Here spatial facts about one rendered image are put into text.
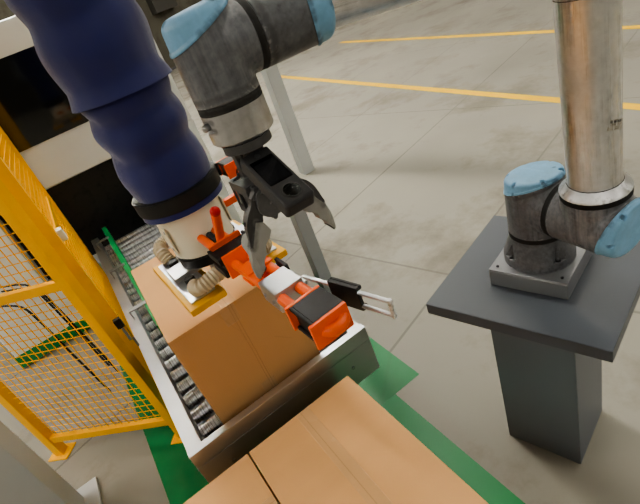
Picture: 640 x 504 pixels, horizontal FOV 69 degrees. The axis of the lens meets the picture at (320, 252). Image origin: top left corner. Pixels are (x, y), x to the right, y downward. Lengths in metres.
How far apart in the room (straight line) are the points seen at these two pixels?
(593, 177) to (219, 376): 1.16
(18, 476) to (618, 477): 2.21
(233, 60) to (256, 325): 1.03
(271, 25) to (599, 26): 0.63
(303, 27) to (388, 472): 1.11
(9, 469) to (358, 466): 1.44
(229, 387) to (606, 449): 1.33
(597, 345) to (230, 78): 1.04
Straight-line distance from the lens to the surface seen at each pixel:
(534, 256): 1.41
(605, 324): 1.37
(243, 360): 1.56
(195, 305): 1.19
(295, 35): 0.65
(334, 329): 0.74
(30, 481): 2.40
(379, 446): 1.44
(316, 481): 1.44
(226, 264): 1.02
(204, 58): 0.61
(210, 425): 1.73
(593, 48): 1.06
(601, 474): 1.99
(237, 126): 0.63
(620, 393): 2.19
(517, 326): 1.36
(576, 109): 1.11
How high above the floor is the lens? 1.71
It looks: 31 degrees down
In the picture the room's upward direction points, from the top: 22 degrees counter-clockwise
